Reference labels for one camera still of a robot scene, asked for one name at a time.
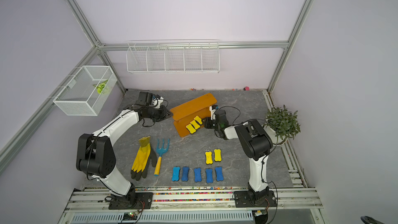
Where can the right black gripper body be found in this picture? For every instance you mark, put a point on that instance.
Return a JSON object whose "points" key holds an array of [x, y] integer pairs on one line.
{"points": [[212, 124]]}

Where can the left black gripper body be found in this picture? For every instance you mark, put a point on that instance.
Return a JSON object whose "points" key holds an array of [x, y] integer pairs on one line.
{"points": [[157, 114]]}

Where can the yellow whiteboard eraser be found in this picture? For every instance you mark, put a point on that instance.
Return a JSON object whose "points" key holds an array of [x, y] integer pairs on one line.
{"points": [[198, 120], [191, 128], [195, 124], [217, 155], [208, 156]]}

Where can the orange two-tier wooden shelf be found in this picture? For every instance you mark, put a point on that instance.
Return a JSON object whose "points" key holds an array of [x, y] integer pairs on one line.
{"points": [[186, 112]]}

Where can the blue whiteboard eraser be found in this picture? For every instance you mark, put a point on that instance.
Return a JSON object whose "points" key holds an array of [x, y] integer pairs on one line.
{"points": [[197, 175], [176, 173], [185, 174], [219, 174], [209, 176]]}

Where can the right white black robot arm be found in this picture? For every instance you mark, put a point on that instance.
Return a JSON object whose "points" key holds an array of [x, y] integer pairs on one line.
{"points": [[255, 142]]}

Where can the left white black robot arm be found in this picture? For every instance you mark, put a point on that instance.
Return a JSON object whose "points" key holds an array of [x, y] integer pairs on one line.
{"points": [[95, 153]]}

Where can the blue yellow garden fork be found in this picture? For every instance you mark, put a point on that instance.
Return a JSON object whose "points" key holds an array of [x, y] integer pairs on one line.
{"points": [[160, 150]]}

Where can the yellow black gardening glove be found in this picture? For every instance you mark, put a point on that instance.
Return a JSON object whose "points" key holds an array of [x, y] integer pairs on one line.
{"points": [[146, 156]]}

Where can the potted green plant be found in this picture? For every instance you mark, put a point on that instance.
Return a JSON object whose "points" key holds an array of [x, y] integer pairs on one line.
{"points": [[284, 123]]}

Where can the green toy in basket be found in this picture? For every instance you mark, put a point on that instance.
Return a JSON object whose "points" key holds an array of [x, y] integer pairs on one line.
{"points": [[102, 88]]}

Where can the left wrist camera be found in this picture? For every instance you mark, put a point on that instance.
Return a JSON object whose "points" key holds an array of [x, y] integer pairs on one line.
{"points": [[146, 99]]}

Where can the long white wire wall basket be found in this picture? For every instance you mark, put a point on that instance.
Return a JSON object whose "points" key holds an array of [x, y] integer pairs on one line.
{"points": [[173, 56]]}

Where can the white wire side basket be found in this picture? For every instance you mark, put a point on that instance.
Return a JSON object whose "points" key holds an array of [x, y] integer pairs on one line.
{"points": [[79, 97]]}

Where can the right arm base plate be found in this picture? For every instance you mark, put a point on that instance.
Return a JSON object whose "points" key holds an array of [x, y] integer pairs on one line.
{"points": [[249, 198]]}

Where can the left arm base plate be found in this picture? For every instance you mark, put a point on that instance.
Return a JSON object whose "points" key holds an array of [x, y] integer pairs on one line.
{"points": [[136, 200]]}

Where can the aluminium rail frame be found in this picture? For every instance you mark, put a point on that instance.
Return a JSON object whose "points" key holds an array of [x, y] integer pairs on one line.
{"points": [[189, 205]]}

